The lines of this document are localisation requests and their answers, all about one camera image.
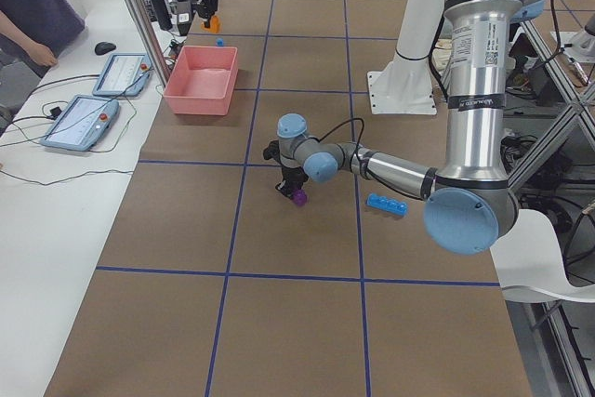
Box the purple block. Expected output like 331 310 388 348
291 189 308 206

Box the orange block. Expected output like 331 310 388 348
201 15 220 33

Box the pink plastic box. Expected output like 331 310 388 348
163 46 238 116

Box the bystander hand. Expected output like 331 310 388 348
24 41 58 67

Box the long blue stud block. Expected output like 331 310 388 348
366 193 408 217

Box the upper teach pendant tablet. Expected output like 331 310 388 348
92 53 152 97

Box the teach pendant tablet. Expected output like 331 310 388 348
92 53 152 97
39 95 120 152

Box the black computer mouse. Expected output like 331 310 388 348
94 41 116 56

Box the lower teach pendant tablet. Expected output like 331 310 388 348
39 95 120 152

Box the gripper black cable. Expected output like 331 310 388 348
318 117 366 170

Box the aluminium frame post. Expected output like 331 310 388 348
124 0 171 87

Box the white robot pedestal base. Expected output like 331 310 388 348
367 0 444 115

